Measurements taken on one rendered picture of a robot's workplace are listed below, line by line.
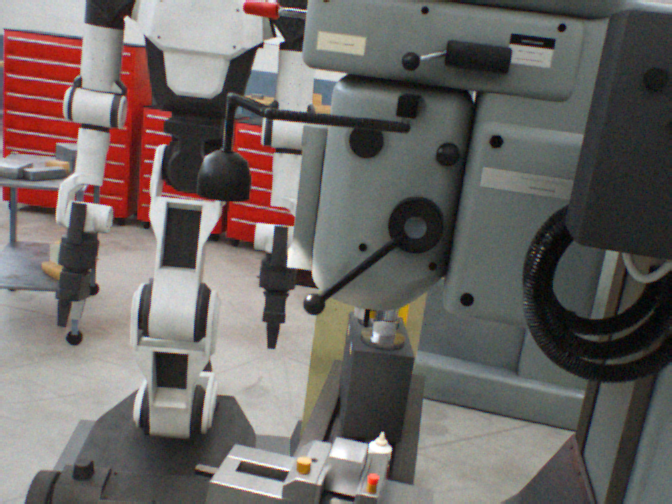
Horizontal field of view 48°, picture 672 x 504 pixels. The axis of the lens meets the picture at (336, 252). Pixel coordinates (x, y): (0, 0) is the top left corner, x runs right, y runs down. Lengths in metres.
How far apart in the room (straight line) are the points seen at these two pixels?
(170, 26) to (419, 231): 0.94
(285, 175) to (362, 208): 0.82
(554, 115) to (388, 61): 0.21
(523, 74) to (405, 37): 0.15
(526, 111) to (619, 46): 0.27
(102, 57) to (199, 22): 0.25
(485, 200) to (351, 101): 0.21
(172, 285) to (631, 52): 1.28
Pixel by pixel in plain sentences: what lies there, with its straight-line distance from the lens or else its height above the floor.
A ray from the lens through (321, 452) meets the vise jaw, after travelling 1.25.
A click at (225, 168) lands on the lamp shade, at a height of 1.49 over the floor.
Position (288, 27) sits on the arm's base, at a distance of 1.76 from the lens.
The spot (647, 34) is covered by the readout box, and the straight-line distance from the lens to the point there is 0.70.
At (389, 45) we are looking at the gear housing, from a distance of 0.94.
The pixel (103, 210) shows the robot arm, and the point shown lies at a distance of 1.85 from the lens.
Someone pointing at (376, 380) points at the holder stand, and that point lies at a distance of 1.48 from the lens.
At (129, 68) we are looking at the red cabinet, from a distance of 6.19.
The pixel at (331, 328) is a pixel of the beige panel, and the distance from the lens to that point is 3.00.
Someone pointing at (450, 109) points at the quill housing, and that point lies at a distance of 0.96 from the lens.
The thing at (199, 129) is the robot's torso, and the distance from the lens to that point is 1.77.
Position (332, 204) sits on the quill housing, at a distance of 1.00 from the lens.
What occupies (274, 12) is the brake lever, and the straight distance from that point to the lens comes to 1.18.
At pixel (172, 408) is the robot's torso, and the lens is 1.96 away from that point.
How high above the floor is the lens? 1.66
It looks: 15 degrees down
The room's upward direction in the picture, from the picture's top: 8 degrees clockwise
